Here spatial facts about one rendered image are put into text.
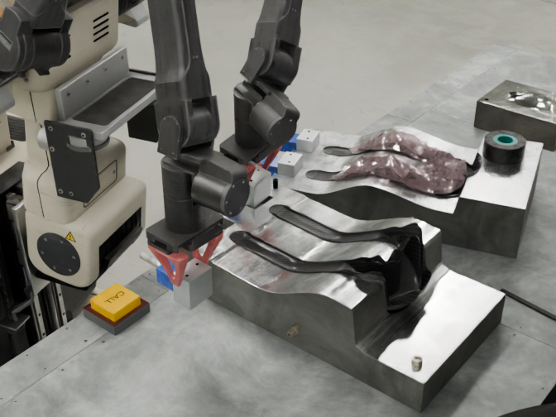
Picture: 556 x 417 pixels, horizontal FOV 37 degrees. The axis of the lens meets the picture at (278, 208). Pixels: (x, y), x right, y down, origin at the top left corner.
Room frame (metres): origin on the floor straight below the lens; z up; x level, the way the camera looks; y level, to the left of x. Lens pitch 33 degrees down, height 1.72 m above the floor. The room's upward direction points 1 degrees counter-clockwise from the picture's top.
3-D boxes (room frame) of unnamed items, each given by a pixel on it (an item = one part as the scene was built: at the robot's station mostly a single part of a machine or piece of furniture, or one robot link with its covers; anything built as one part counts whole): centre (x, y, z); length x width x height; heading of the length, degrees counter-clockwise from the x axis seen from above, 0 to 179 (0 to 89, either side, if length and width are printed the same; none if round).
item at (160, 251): (1.00, 0.14, 0.99); 0.07 x 0.07 x 0.09; 50
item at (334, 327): (1.12, -0.09, 0.87); 0.50 x 0.26 x 0.14; 51
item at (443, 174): (1.44, -0.25, 0.90); 0.26 x 0.18 x 0.08; 68
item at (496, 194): (1.45, -0.26, 0.85); 0.50 x 0.26 x 0.11; 68
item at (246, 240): (1.14, -0.09, 0.92); 0.35 x 0.16 x 0.09; 51
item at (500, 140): (1.43, -0.44, 0.93); 0.08 x 0.08 x 0.04
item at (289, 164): (1.50, 0.02, 0.85); 0.13 x 0.05 x 0.05; 68
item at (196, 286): (1.03, 0.17, 0.94); 0.13 x 0.05 x 0.05; 50
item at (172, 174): (1.00, 0.13, 1.12); 0.07 x 0.06 x 0.07; 54
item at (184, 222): (1.01, 0.14, 1.06); 0.10 x 0.07 x 0.07; 140
